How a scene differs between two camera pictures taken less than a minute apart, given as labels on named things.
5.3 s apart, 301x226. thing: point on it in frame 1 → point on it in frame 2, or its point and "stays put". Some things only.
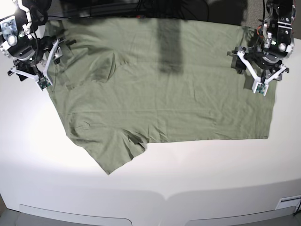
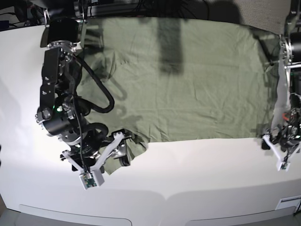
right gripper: [241, 61] → [282, 139]
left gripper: [24, 67] → [96, 155]
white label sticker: [289, 201] stays put
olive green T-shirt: [123, 83] stays put
